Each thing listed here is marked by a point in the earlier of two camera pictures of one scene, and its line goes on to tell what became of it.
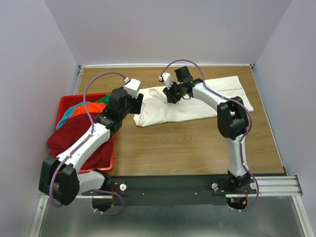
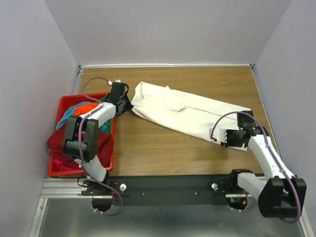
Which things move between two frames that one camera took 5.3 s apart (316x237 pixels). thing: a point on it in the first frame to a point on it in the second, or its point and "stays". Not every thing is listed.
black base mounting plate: [200, 190] stays
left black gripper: [137, 105] to [129, 105]
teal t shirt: [67, 114] stays
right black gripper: [171, 98] to [228, 143]
